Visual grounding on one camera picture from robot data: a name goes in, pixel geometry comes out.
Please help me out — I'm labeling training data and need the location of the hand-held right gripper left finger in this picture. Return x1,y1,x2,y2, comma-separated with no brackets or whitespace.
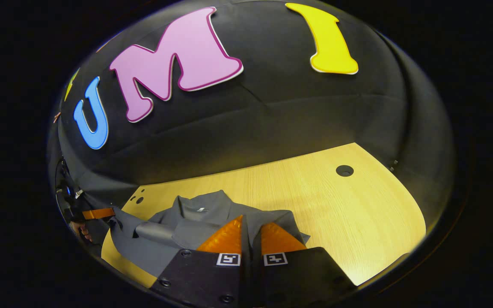
150,215,251,308

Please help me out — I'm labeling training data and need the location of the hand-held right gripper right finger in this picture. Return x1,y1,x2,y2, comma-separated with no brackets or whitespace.
251,222,357,308

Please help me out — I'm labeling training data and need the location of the grey button shirt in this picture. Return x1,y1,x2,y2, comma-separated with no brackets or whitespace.
109,190,311,278

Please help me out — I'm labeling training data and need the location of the black backdrop cloth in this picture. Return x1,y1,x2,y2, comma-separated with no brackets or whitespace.
48,0,456,240

